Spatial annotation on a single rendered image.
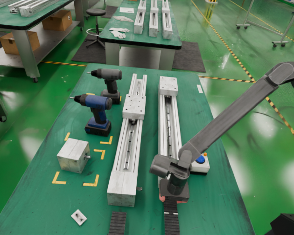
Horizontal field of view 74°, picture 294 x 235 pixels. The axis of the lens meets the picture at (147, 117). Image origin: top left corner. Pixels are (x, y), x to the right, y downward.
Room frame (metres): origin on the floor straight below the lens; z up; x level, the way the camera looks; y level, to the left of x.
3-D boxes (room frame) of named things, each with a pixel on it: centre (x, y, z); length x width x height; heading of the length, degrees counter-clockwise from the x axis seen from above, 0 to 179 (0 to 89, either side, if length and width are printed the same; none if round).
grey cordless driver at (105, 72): (0.98, 0.27, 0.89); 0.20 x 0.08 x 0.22; 97
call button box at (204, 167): (0.55, -0.25, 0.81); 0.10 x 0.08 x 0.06; 92
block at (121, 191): (0.38, 0.05, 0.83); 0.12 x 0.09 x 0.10; 92
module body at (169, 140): (0.83, -0.12, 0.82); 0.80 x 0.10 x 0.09; 2
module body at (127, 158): (0.82, 0.07, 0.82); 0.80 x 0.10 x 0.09; 2
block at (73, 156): (0.50, 0.28, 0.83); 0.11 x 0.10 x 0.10; 84
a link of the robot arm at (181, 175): (0.37, -0.13, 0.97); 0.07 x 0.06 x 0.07; 73
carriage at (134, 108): (0.82, 0.07, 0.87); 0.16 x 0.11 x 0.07; 2
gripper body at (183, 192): (0.37, -0.13, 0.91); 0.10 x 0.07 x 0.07; 92
